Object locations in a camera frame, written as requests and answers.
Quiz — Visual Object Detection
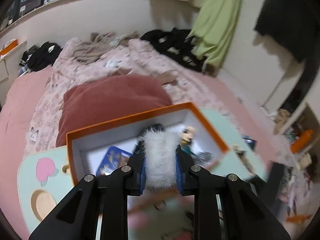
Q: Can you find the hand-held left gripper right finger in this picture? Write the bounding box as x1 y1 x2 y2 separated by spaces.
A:
175 151 292 240

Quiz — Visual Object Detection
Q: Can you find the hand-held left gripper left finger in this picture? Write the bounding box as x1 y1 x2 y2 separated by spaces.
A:
29 154 148 240

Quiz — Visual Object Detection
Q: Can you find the white fluffy pompom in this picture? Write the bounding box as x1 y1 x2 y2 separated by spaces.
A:
137 126 182 190

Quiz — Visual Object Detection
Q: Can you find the blue metal tin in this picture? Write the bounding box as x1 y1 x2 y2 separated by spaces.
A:
96 146 133 177

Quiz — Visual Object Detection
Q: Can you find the dog figure keychain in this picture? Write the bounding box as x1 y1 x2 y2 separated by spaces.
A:
180 126 198 153

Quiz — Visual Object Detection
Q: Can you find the orange cardboard box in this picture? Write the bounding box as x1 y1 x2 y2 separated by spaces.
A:
66 102 229 185

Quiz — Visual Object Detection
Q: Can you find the mint cartoon desktop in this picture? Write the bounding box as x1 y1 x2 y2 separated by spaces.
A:
17 109 273 240

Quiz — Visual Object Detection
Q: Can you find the smartphone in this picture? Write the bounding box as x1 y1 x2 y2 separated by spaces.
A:
242 135 257 152

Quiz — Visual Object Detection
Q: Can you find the dark red pillow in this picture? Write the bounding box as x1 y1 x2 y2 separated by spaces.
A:
55 76 173 147

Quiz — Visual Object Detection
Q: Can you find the beige cloth bundle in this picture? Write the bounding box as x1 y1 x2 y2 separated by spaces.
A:
274 109 292 133

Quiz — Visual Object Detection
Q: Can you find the pink floral blanket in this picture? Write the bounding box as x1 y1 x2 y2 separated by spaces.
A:
25 36 208 155

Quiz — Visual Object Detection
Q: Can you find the orange bottle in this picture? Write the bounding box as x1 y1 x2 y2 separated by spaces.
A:
291 129 314 153

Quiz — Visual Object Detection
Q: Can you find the large black clothes pile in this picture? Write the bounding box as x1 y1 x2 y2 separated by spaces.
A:
139 28 208 74

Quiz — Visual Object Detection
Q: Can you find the beige garment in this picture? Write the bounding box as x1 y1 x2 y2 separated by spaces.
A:
74 31 140 64

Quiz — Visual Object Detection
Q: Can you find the white open shelf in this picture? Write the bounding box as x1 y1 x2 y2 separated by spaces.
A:
277 102 320 165

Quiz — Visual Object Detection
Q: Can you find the small black clothes pile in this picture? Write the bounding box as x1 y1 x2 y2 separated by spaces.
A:
19 42 63 72

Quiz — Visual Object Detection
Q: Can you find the green hanging garment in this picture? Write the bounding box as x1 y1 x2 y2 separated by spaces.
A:
189 0 250 69

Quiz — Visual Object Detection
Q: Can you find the white drawer cabinet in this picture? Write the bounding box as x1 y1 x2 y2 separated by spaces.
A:
0 41 28 83

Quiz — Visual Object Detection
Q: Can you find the small orange box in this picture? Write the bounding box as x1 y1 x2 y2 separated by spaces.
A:
0 39 19 55

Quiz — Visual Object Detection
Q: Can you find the black hanging garment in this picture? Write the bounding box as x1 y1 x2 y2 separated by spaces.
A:
254 0 320 63

